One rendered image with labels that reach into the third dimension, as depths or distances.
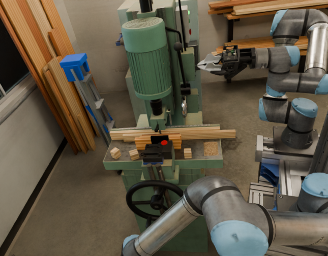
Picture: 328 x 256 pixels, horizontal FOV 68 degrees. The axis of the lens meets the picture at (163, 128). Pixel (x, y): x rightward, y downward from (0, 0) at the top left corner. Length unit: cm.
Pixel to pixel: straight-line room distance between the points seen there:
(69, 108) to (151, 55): 172
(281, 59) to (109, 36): 290
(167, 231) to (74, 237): 148
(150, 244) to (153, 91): 60
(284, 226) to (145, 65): 73
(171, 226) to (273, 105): 82
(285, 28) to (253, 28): 231
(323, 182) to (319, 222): 21
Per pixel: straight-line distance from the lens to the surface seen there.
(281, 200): 119
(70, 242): 222
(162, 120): 120
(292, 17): 135
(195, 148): 126
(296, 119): 135
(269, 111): 134
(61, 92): 255
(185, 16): 132
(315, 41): 123
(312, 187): 96
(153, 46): 101
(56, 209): 248
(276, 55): 101
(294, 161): 150
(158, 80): 106
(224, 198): 65
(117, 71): 380
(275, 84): 106
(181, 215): 77
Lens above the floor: 174
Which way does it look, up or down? 36 degrees down
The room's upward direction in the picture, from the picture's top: 9 degrees counter-clockwise
